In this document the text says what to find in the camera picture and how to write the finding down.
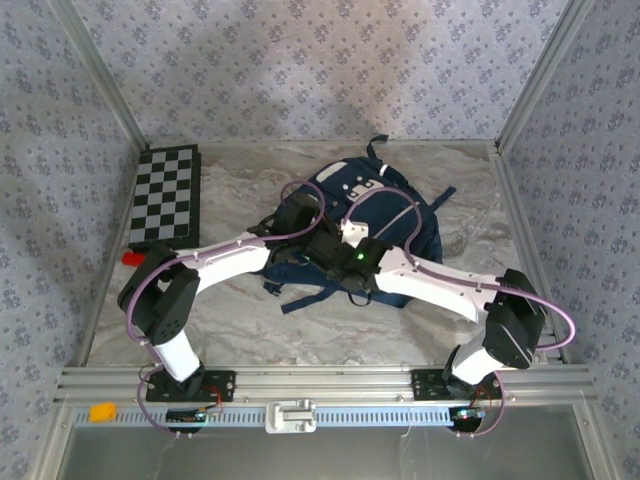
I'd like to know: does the navy blue backpack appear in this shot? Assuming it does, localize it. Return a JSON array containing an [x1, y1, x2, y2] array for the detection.
[[259, 134, 457, 316]]

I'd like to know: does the black and white chessboard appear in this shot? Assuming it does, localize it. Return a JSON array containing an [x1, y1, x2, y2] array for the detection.
[[127, 144, 203, 253]]

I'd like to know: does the silver metal latch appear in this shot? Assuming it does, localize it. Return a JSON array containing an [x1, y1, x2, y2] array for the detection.
[[264, 398, 318, 434]]

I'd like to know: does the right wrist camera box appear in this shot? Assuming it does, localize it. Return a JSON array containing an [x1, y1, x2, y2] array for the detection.
[[341, 215, 372, 249]]

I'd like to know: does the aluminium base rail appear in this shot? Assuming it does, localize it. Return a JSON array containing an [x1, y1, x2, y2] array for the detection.
[[54, 364, 599, 404]]

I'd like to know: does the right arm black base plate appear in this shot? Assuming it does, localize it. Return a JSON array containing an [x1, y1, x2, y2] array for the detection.
[[410, 368, 504, 401]]

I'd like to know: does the slotted grey cable tray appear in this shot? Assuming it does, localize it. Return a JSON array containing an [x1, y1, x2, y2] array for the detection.
[[72, 405, 469, 429]]

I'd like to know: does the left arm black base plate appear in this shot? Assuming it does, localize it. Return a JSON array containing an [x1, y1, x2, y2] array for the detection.
[[145, 369, 237, 403]]

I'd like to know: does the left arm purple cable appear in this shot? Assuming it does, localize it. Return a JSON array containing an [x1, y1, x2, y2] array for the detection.
[[128, 180, 329, 441]]

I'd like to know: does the aluminium frame post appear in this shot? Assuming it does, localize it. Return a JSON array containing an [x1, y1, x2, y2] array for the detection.
[[493, 0, 599, 154], [47, 0, 151, 154]]

